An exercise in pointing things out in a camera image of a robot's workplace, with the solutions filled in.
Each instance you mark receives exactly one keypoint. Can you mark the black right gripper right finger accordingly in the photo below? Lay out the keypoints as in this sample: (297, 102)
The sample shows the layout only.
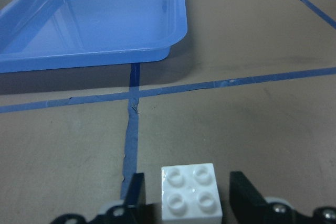
(246, 202)

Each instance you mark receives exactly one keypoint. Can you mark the blue plastic tray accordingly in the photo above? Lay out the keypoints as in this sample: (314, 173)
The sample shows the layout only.
(58, 34)

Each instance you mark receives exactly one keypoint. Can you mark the white block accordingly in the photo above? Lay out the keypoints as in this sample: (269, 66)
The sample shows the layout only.
(189, 194)

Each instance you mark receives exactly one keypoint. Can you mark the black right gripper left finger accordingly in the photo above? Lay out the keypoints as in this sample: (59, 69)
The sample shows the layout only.
(135, 200)

